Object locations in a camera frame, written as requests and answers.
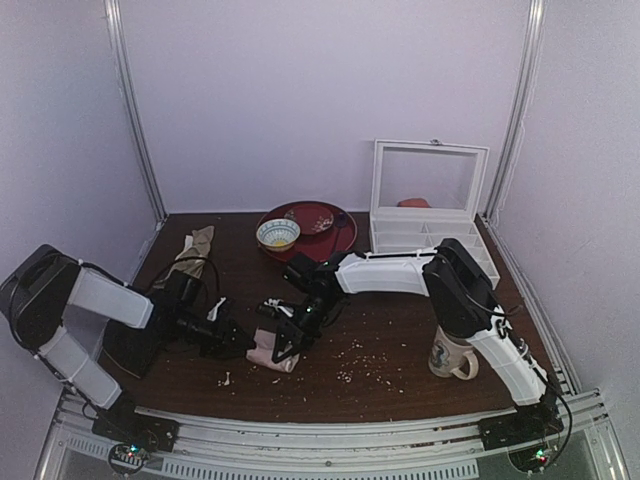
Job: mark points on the red object behind box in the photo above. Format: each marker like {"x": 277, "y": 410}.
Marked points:
{"x": 414, "y": 203}

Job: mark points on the white compartment box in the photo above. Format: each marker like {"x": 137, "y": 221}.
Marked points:
{"x": 425, "y": 192}

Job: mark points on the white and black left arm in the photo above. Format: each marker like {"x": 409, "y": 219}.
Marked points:
{"x": 36, "y": 296}

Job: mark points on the pink and cream underwear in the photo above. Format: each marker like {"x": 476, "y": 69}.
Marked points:
{"x": 262, "y": 353}

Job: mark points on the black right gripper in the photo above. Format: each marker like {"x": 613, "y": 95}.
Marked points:
{"x": 291, "y": 326}

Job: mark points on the left aluminium frame post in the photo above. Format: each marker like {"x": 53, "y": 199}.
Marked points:
{"x": 117, "y": 39}

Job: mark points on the yellow and blue patterned bowl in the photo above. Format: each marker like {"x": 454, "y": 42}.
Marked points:
{"x": 278, "y": 235}

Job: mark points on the beige mug with blue design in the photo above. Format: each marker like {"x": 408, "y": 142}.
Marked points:
{"x": 452, "y": 357}

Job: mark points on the aluminium front rail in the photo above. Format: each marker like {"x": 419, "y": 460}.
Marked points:
{"x": 439, "y": 448}

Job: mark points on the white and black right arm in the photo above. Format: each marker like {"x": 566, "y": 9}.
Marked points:
{"x": 462, "y": 298}

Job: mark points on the right aluminium frame post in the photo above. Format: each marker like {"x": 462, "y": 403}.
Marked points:
{"x": 522, "y": 96}

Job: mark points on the small red floral dish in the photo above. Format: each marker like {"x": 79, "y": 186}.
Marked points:
{"x": 311, "y": 219}

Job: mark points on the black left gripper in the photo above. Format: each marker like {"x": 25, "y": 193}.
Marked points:
{"x": 220, "y": 335}

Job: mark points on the black striped garment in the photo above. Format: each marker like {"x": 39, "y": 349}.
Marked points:
{"x": 132, "y": 350}

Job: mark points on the beige crumpled cloth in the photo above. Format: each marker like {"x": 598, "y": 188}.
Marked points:
{"x": 197, "y": 246}

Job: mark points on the purple spoon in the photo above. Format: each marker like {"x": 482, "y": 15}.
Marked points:
{"x": 340, "y": 222}

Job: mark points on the aluminium frame post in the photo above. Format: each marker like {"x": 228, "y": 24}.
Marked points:
{"x": 117, "y": 39}
{"x": 522, "y": 96}

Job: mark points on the red round lacquer tray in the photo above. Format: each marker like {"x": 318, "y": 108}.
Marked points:
{"x": 317, "y": 247}

